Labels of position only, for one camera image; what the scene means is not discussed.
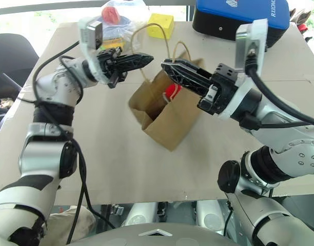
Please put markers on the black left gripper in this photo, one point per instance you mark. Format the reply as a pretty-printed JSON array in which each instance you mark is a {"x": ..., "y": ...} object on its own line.
[{"x": 109, "y": 65}]

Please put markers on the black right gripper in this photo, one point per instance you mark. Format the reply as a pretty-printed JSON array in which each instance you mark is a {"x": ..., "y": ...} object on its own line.
[{"x": 223, "y": 89}]

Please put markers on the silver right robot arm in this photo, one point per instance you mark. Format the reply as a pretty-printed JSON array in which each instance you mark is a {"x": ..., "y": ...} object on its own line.
[{"x": 275, "y": 212}]

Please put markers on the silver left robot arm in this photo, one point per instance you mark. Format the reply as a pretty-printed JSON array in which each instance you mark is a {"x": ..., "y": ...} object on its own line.
[{"x": 39, "y": 151}]

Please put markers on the yellow cheese plush toy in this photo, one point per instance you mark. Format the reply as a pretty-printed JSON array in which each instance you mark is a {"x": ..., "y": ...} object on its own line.
[{"x": 159, "y": 25}]

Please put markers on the clear plastic bag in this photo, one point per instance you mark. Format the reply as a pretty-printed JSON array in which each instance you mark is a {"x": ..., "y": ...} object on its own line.
[{"x": 131, "y": 15}]

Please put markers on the red pink plush toy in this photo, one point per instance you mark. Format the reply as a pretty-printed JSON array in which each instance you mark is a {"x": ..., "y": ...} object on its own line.
[{"x": 110, "y": 15}]

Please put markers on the brown paper bag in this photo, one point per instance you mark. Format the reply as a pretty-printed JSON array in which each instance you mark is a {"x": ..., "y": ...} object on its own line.
[{"x": 167, "y": 125}]

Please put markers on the blue and black case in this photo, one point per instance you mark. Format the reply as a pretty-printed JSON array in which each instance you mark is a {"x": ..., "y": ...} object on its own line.
[{"x": 223, "y": 18}]

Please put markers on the brown cardboard table cover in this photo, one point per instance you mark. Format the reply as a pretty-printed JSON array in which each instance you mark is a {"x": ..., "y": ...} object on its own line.
[{"x": 116, "y": 169}]

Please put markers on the brown and red objects pile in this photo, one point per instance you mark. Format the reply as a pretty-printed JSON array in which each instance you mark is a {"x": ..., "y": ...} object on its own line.
[{"x": 300, "y": 19}]

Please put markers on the black chair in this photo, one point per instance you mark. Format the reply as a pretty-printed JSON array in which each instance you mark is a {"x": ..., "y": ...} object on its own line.
[{"x": 10, "y": 59}]

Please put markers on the silver rounded robot leg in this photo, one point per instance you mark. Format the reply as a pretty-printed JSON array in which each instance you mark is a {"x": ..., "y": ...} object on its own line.
[
  {"x": 140, "y": 214},
  {"x": 211, "y": 216}
]

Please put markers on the silver robot torso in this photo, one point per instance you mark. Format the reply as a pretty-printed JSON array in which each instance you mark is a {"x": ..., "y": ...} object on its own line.
[{"x": 157, "y": 235}]

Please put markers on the beige rounded cloth shape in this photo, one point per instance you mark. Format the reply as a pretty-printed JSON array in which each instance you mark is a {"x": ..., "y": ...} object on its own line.
[{"x": 62, "y": 223}]

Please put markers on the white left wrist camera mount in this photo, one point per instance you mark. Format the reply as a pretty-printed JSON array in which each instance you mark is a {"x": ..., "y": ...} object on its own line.
[{"x": 91, "y": 33}]

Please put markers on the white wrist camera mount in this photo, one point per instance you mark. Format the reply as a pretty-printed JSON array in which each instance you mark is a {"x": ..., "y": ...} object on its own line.
[
  {"x": 249, "y": 46},
  {"x": 91, "y": 33}
]

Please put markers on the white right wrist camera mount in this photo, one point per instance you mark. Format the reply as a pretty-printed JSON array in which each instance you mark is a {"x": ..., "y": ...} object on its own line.
[{"x": 249, "y": 46}]

